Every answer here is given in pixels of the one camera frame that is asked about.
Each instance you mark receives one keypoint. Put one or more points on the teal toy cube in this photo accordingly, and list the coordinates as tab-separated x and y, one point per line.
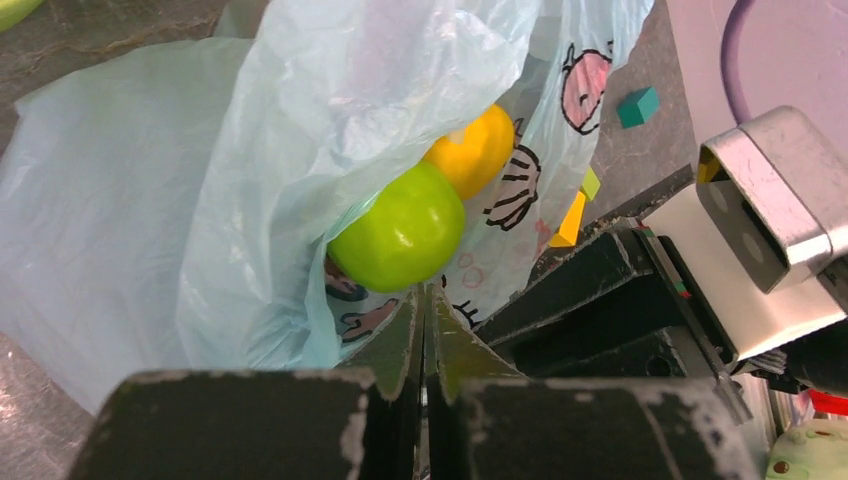
638	107

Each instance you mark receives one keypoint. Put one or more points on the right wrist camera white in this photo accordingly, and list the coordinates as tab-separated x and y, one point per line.
763	230

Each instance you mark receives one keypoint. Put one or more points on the green toy block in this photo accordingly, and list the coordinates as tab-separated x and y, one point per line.
590	185

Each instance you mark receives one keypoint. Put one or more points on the lime green plastic tray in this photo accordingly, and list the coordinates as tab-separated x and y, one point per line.
13	12

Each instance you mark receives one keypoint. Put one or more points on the light blue printed plastic bag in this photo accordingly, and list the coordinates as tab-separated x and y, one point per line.
174	207

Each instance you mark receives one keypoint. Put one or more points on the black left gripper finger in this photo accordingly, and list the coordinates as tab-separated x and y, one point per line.
358	420

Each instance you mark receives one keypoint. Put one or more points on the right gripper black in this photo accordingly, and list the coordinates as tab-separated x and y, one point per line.
624	304

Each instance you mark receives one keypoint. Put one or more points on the yellow toy block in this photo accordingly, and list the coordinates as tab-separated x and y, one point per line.
568	231

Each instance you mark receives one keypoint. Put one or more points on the green fake apple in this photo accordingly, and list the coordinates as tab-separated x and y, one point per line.
407	236

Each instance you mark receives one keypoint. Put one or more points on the yellow fake fruit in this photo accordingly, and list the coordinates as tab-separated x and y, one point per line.
471	158

